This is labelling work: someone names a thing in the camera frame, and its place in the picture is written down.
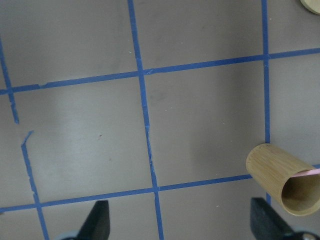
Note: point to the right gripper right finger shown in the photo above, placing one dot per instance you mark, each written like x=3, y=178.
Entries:
x=266, y=223

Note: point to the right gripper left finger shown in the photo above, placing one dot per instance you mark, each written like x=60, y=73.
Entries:
x=97, y=225

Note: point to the pink chopstick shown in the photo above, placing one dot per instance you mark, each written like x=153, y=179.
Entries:
x=311, y=172

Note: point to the bamboo wooden cup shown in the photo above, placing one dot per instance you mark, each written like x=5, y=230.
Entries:
x=283, y=177

